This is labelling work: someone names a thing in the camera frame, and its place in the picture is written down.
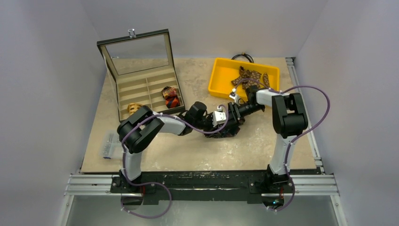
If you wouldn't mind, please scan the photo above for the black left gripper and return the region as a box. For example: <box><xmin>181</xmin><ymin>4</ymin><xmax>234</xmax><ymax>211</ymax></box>
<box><xmin>193</xmin><ymin>112</ymin><xmax>220</xmax><ymax>137</ymax></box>

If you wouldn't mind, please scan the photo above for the navy floral tie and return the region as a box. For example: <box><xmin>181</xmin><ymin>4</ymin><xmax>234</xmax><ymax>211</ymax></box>
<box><xmin>213</xmin><ymin>126</ymin><xmax>240</xmax><ymax>138</ymax></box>

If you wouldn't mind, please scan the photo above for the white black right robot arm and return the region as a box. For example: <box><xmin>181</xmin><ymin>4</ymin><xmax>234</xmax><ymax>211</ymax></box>
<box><xmin>237</xmin><ymin>85</ymin><xmax>308</xmax><ymax>192</ymax></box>

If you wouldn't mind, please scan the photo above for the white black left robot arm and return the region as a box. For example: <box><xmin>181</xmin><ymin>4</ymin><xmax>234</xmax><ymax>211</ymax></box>
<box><xmin>117</xmin><ymin>102</ymin><xmax>226</xmax><ymax>193</ymax></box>

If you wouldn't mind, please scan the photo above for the brown floral tie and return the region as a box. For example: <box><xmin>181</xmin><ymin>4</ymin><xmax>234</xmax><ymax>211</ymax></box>
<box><xmin>231</xmin><ymin>66</ymin><xmax>270</xmax><ymax>89</ymax></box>

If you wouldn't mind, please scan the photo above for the orange navy rolled tie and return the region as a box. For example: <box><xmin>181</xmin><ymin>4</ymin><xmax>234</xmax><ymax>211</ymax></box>
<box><xmin>161</xmin><ymin>86</ymin><xmax>180</xmax><ymax>109</ymax></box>

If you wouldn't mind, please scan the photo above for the yellow plastic tray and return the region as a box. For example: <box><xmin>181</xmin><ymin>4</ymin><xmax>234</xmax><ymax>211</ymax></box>
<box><xmin>207</xmin><ymin>57</ymin><xmax>280</xmax><ymax>102</ymax></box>

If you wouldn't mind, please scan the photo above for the tan patterned rolled tie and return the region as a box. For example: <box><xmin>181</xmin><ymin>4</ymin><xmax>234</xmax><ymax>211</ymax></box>
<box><xmin>127</xmin><ymin>103</ymin><xmax>143</xmax><ymax>115</ymax></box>

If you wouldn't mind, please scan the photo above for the black tie storage box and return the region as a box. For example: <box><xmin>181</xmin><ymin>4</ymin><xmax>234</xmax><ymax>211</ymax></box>
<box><xmin>96</xmin><ymin>29</ymin><xmax>186</xmax><ymax>121</ymax></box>

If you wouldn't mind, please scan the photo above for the clear plastic screw box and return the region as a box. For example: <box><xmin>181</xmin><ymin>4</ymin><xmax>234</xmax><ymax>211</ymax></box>
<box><xmin>100</xmin><ymin>130</ymin><xmax>123</xmax><ymax>160</ymax></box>

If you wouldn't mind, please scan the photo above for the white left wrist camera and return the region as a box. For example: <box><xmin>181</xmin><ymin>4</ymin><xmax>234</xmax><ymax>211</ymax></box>
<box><xmin>212</xmin><ymin>111</ymin><xmax>228</xmax><ymax>127</ymax></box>

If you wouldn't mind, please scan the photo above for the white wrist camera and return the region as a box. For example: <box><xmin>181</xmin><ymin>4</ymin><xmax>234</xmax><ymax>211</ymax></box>
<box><xmin>229</xmin><ymin>88</ymin><xmax>241</xmax><ymax>105</ymax></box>
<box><xmin>212</xmin><ymin>111</ymin><xmax>228</xmax><ymax>127</ymax></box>

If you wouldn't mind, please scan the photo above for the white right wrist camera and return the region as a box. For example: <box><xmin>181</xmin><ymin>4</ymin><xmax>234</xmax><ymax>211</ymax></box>
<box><xmin>229</xmin><ymin>88</ymin><xmax>241</xmax><ymax>105</ymax></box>

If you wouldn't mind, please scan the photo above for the black cable loop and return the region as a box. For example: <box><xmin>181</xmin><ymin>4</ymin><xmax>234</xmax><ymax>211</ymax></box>
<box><xmin>231</xmin><ymin>53</ymin><xmax>255</xmax><ymax>64</ymax></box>

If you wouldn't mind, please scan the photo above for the black mounting base rail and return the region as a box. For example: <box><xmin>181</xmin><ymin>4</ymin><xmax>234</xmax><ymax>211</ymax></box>
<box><xmin>110</xmin><ymin>169</ymin><xmax>293</xmax><ymax>207</ymax></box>

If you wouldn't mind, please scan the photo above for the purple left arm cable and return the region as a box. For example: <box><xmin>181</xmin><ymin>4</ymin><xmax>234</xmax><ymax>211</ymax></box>
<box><xmin>120</xmin><ymin>104</ymin><xmax>230</xmax><ymax>219</ymax></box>

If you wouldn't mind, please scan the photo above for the aluminium frame rail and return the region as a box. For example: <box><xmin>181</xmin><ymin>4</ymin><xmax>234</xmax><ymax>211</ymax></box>
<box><xmin>66</xmin><ymin>73</ymin><xmax>340</xmax><ymax>213</ymax></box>

